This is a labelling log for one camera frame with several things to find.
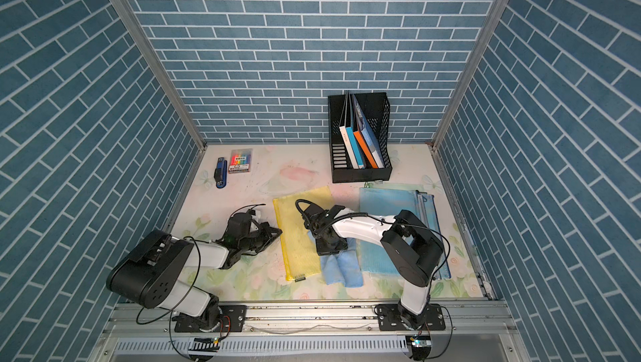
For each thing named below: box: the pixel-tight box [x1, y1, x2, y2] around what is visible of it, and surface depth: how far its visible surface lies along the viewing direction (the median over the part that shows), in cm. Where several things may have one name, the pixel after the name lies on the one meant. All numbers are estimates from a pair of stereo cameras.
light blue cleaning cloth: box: [320, 237, 364, 288], surface depth 83 cm
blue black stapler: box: [213, 156, 228, 190], surface depth 110 cm
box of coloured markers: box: [227, 148, 253, 174], surface depth 114 cm
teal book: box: [345, 126, 365, 169], surface depth 96 cm
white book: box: [338, 125, 359, 170], surface depth 95 cm
